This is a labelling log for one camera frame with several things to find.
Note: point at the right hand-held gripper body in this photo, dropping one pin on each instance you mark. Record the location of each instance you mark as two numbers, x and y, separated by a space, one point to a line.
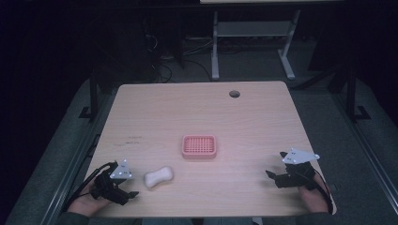
297 175

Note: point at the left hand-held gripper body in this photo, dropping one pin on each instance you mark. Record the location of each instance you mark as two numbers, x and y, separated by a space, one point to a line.
108 187

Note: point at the white soap bar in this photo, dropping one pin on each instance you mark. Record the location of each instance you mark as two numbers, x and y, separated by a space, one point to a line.
158 176

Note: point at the pink soap dish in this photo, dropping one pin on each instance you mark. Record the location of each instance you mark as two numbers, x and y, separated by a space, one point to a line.
199 146

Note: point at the person's left hand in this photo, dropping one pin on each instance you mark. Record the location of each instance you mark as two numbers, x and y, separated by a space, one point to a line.
84 203

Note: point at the person's right hand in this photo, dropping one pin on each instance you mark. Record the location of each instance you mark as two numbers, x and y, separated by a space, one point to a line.
314 198

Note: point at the dark round table grommet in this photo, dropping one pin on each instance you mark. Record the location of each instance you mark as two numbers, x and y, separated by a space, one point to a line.
234 93

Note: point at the black metal stand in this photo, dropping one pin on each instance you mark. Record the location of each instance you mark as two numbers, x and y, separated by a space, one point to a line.
352 93
93 93

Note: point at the white desk frame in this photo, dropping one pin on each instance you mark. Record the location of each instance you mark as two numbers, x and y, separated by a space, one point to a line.
255 29

